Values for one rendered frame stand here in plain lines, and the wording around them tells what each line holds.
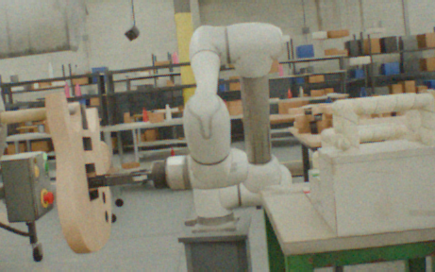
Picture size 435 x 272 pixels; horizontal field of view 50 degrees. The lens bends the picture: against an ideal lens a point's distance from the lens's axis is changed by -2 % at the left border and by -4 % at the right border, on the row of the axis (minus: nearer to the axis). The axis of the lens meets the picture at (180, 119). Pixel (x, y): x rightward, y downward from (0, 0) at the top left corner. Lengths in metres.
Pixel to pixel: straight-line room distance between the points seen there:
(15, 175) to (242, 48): 0.83
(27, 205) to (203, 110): 0.70
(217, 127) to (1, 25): 0.55
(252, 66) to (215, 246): 0.72
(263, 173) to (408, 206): 0.88
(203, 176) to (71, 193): 0.33
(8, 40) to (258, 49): 0.84
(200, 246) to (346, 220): 0.97
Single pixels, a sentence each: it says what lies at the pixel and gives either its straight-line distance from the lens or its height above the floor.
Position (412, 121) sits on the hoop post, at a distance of 1.17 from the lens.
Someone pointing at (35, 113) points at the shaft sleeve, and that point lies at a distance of 1.27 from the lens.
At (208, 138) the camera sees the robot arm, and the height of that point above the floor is 1.15.
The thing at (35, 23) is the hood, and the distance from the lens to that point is 1.12.
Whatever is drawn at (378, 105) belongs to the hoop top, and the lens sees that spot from 1.05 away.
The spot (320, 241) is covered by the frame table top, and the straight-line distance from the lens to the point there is 1.06.
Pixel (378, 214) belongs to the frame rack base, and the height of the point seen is 0.97.
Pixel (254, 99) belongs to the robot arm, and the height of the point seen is 1.21.
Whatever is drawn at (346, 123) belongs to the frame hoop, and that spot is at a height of 1.17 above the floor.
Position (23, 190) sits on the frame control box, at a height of 1.02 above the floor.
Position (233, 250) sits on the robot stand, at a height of 0.63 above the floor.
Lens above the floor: 1.27
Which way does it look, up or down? 3 degrees down
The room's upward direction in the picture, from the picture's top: 6 degrees counter-clockwise
